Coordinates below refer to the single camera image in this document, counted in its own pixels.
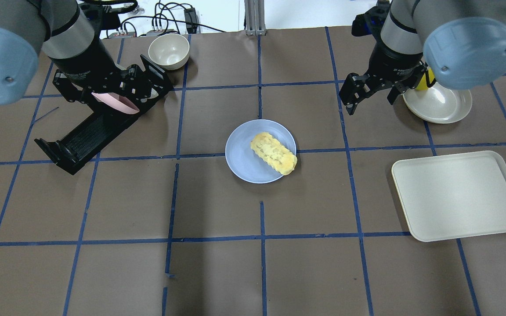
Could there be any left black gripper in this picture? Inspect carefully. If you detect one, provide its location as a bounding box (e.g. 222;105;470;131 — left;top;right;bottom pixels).
52;37;159;106

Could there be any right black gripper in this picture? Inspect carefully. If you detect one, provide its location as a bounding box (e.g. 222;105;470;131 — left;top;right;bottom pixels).
339;42;427;115

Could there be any yellow bread piece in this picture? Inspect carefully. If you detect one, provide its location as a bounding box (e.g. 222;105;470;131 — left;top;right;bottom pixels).
250;132;297;176

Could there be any blue plate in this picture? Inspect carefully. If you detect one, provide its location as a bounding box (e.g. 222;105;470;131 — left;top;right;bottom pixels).
225;119;296;184

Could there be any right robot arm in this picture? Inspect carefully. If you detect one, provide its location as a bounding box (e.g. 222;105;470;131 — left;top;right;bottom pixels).
339;0;506;115

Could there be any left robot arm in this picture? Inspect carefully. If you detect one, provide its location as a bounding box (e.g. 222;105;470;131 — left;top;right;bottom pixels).
0;0;166;114

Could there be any pink plate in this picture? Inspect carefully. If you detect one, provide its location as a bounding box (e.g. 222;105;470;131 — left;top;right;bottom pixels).
91;92;140;115

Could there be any cream plate with lemon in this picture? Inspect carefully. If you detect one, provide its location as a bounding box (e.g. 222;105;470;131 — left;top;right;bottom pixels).
402;83;473;124

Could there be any yellow lemon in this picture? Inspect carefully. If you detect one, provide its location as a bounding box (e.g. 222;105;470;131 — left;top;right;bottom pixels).
415;68;437;91

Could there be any black dish rack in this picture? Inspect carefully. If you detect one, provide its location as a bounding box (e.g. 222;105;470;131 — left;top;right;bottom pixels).
35;55;174;175

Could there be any cream bowl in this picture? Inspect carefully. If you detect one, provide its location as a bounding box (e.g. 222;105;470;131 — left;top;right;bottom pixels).
148;33;190;70

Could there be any black power adapter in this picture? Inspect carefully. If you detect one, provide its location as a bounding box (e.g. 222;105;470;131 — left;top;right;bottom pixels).
184;8;199;34

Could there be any white tray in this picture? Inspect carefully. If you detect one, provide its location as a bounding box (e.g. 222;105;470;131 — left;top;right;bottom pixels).
391;151;506;242

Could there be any aluminium frame post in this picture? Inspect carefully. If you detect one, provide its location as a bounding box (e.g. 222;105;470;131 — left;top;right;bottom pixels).
244;0;267;36

